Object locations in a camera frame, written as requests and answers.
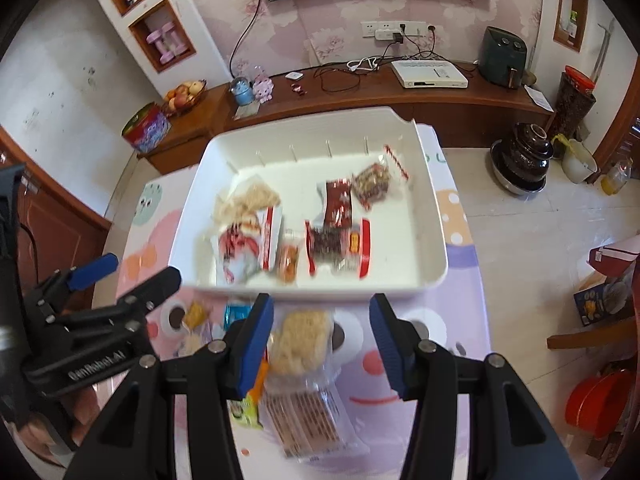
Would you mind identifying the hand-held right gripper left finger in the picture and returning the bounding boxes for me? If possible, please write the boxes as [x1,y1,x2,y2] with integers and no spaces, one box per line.
[62,292,276,480]

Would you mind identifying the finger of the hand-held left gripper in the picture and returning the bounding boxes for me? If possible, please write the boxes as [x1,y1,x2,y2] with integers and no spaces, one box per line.
[62,266,182,346]
[32,253,120,306]

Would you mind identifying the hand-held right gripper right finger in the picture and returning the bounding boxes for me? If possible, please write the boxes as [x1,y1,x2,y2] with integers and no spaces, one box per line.
[369,292,581,480]

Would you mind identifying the yellow noodle packet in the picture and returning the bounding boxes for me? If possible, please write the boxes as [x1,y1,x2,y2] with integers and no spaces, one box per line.
[270,310,341,378]

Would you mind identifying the small orange cake packet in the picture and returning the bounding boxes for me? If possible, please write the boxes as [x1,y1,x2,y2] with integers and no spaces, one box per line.
[276,230,302,285]

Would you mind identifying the large red white snack bag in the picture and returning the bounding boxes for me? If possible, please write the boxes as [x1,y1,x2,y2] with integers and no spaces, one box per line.
[210,207,283,286]

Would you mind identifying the white plastic bin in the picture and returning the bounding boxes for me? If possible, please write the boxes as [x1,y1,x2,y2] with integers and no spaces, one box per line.
[167,106,449,303]

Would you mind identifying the dark red snack packet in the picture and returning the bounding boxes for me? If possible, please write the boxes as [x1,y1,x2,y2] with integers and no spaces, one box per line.
[305,217,372,278]

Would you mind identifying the clear bag of puffed crackers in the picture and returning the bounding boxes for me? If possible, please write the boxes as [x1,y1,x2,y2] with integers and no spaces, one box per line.
[214,175,281,226]

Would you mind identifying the brown chocolate snack packet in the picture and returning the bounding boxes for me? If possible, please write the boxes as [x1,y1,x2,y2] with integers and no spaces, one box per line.
[317,179,355,231]

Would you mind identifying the red label date packet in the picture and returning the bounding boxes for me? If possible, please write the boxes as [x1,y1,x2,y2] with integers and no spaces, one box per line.
[350,145,412,211]

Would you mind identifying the person's left hand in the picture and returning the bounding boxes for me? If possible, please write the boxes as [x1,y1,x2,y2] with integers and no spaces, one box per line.
[60,385,108,451]

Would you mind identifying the blue snack packet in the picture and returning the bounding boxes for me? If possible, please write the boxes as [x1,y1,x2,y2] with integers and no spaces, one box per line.
[223,300,253,331]

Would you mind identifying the small yellow snack packet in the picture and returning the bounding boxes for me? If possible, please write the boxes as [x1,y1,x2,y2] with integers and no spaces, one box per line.
[182,301,208,331]

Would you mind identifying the brown wooden door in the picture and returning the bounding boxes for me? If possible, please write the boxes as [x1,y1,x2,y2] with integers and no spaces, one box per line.
[0,130,111,311]

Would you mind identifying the green snack packet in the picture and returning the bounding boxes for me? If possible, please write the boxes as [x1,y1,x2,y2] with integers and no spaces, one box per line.
[230,395,263,428]

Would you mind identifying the clear pale bread packet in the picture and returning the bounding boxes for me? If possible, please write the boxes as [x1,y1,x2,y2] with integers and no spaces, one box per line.
[177,330,216,361]

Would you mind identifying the clear packet of brown biscuits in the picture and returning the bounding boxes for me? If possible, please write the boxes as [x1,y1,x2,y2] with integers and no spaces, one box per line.
[262,387,361,461]

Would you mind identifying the cartoon face tablecloth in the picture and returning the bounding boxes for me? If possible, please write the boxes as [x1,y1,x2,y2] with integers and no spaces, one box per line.
[102,122,493,480]

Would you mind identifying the red round tin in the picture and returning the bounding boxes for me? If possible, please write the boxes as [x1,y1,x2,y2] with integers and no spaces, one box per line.
[121,102,172,155]

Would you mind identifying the fruit bowl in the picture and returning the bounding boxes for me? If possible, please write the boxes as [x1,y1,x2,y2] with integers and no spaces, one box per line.
[162,79,208,113]

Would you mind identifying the red plastic basin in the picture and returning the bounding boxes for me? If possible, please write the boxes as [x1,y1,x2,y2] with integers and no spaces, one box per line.
[565,369,633,428]

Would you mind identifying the blue printed carton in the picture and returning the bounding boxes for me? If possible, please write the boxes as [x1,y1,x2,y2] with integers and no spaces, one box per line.
[574,280,636,326]

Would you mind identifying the pink toy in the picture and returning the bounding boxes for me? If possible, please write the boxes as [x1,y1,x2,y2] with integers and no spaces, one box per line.
[252,72,275,103]

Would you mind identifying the pink dumbbell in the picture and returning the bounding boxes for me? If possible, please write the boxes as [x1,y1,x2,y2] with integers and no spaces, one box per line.
[165,22,190,56]
[146,30,173,61]

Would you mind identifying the dark ceramic pot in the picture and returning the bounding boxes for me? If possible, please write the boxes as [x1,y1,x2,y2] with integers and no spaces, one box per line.
[490,122,555,196]

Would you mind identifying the wooden television cabinet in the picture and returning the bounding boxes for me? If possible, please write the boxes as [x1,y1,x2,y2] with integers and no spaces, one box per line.
[137,62,556,176]

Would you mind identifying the white plastic jug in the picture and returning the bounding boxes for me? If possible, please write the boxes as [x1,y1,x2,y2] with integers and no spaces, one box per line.
[552,135,598,185]

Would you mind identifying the white set-top box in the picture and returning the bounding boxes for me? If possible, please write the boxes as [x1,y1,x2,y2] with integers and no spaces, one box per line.
[391,60,469,90]

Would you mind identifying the yellow oil bottle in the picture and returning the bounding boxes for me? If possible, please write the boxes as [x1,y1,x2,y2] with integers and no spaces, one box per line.
[600,159,633,196]

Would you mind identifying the white paper sheet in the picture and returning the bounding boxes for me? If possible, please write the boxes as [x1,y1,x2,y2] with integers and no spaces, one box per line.
[524,85,556,113]

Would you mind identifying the red-lidded dark jar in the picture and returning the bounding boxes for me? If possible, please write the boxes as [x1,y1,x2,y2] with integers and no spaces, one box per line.
[554,66,597,136]

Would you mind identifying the dark green air fryer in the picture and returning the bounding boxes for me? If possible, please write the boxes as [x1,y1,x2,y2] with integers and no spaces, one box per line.
[479,26,528,90]

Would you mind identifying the metal pole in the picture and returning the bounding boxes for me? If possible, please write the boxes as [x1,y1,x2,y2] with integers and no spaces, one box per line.
[590,19,617,111]

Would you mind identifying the thick black cable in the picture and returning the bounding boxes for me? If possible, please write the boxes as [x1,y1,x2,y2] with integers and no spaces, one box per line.
[19,224,42,286]

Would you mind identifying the looped black cable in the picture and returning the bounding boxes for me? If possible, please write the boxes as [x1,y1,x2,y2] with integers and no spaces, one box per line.
[314,35,481,93]

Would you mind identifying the black television cable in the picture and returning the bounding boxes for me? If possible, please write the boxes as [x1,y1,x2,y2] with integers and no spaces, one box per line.
[229,0,266,81]

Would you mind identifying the white wall sockets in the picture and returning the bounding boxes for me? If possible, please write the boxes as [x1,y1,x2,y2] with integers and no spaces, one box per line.
[361,21,438,40]

